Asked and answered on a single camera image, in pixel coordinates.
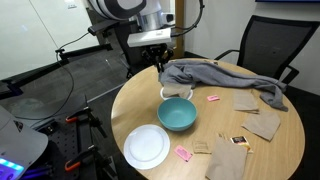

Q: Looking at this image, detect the orange black clamp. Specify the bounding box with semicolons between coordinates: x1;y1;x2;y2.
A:
64;145;116;177
65;106;107;138

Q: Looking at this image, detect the pink packet near plate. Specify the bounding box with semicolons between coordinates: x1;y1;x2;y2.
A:
174;145;193;162

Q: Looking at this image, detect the black mesh office chair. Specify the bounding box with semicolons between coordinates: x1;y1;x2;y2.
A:
214;14;320;86

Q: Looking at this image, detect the small brown paper piece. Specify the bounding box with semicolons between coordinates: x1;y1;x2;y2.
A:
193;141;211;154

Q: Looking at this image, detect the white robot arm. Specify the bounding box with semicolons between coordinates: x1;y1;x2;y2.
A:
88;0;172;72

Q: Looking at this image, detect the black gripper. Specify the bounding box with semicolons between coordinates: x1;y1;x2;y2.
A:
142;43;174;73

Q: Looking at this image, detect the grey sweatshirt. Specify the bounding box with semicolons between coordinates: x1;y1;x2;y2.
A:
158;59;288;112

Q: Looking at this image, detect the pink sticky packet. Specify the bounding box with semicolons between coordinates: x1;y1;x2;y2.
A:
207;95;220;102

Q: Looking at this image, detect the grey device with lights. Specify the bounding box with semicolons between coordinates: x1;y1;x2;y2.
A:
0;106;48;180

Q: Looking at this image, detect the brown napkin on plate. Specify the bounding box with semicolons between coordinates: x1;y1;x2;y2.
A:
162;83;191;98

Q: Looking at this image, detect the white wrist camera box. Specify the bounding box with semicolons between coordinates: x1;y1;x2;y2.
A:
127;28;171;47

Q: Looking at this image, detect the large white plate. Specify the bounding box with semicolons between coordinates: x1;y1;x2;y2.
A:
124;124;170;170

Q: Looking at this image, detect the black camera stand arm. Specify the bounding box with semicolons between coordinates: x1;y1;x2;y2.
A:
0;43;112;99

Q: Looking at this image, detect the small snack packet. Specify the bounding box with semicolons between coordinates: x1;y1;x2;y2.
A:
231;136;253;153

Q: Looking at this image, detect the teal plastic bowl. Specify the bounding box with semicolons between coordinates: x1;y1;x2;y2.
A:
157;98;197;131

